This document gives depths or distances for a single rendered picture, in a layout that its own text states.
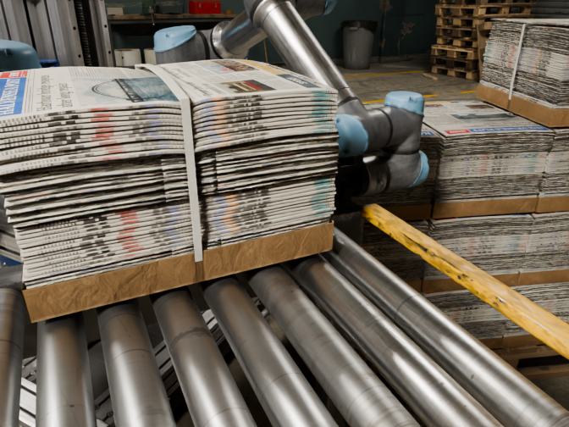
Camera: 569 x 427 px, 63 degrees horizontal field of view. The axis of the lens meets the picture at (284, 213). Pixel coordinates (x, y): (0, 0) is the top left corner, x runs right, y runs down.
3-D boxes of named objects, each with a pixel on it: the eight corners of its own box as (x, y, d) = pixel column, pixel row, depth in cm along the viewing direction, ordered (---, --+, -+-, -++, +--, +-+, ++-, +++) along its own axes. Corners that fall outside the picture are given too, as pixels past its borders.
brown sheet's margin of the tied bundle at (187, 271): (172, 196, 82) (169, 173, 80) (223, 276, 58) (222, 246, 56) (137, 202, 79) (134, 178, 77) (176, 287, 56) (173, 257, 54)
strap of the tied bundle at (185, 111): (157, 202, 81) (140, 63, 71) (205, 286, 57) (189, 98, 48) (152, 202, 81) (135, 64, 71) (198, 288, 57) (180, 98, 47)
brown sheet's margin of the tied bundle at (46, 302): (137, 201, 79) (134, 177, 78) (177, 288, 56) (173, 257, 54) (34, 219, 73) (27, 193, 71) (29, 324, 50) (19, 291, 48)
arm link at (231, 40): (182, 38, 138) (286, -57, 93) (225, 36, 146) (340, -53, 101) (192, 79, 139) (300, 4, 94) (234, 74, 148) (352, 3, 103)
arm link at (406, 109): (396, 102, 81) (390, 161, 86) (435, 94, 88) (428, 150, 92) (363, 95, 87) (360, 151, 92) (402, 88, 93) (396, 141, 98)
